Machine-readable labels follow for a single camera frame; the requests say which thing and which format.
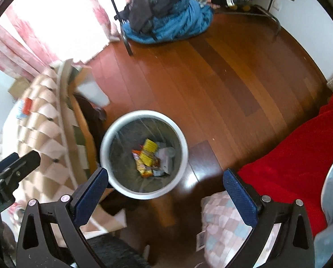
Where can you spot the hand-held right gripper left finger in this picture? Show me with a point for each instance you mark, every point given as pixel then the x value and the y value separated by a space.
pixel 90 198

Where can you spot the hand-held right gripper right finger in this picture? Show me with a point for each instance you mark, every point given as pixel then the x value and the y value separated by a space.
pixel 240 198

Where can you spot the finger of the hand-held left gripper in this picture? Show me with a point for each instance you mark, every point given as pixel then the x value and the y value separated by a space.
pixel 4 163
pixel 26 162

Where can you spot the white round bin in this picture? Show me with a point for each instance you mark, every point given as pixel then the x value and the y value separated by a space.
pixel 116 178

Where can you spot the yellow snack packet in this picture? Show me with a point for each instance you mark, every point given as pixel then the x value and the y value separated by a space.
pixel 144 170

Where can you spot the yellow box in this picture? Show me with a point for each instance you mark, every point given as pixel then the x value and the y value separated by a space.
pixel 150 150

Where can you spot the white slim carton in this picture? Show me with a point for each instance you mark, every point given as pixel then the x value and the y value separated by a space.
pixel 166 156

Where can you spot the brown checkered tablecloth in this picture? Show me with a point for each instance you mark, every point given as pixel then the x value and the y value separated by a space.
pixel 43 145

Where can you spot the pink blue checkered pillow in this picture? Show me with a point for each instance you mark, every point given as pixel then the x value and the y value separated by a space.
pixel 225 220

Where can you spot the blue and red milk carton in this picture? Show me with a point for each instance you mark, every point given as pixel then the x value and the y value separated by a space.
pixel 28 105

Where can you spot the red blanket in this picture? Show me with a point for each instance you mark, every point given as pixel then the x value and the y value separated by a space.
pixel 289 159

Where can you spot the brown paper bag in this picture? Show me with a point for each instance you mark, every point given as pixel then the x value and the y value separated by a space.
pixel 18 88

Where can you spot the pink floral curtain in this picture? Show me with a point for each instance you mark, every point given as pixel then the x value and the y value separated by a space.
pixel 21 42

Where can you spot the blue and black clothes pile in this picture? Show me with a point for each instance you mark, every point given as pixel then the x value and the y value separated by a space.
pixel 177 25

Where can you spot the wooden table frame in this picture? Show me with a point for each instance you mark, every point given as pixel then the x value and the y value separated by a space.
pixel 81 122

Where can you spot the white wall socket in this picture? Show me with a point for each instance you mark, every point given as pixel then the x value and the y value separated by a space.
pixel 276 5

